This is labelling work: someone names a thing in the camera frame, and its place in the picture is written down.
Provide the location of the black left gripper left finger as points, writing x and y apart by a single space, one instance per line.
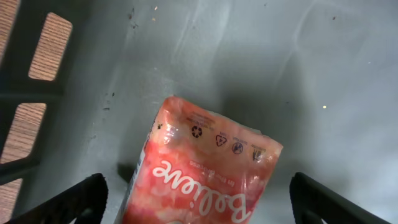
85 202

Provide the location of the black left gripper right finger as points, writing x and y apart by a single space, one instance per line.
312 202

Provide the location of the pink tissue pack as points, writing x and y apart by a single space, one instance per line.
198 167

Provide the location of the grey plastic mesh basket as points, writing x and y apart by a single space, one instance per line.
82 81

